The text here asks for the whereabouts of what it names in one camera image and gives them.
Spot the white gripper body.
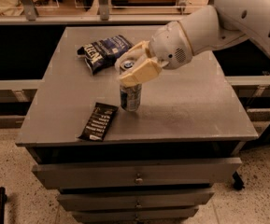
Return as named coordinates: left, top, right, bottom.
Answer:
left=149, top=21, right=192, bottom=70

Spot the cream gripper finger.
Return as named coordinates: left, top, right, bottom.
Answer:
left=115, top=41, right=149, bottom=73
left=119, top=58, right=167, bottom=87

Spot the silver blue redbull can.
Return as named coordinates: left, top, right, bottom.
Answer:
left=120, top=60, right=142, bottom=112

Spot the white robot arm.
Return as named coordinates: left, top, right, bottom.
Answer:
left=115, top=0, right=270, bottom=87

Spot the black rxbar chocolate wrapper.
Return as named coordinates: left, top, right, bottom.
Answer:
left=78, top=103, right=119, bottom=141

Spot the blue black chip bag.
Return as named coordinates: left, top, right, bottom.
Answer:
left=77, top=35, right=133, bottom=75

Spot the grey drawer cabinet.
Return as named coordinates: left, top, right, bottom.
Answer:
left=15, top=24, right=260, bottom=224

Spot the grey metal railing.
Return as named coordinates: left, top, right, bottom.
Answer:
left=0, top=0, right=210, bottom=25

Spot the top grey drawer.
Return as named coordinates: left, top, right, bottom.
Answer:
left=32, top=158, right=241, bottom=189

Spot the grey drawer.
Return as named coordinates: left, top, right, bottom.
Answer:
left=57, top=189, right=214, bottom=211
left=32, top=158, right=241, bottom=189
left=72, top=206, right=198, bottom=223

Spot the bottom grey drawer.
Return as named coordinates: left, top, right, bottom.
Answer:
left=72, top=206, right=198, bottom=223

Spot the middle grey drawer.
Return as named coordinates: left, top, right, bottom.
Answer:
left=57, top=189, right=214, bottom=211

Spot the black pole bottom left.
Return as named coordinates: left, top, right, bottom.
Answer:
left=0, top=187, right=7, bottom=224

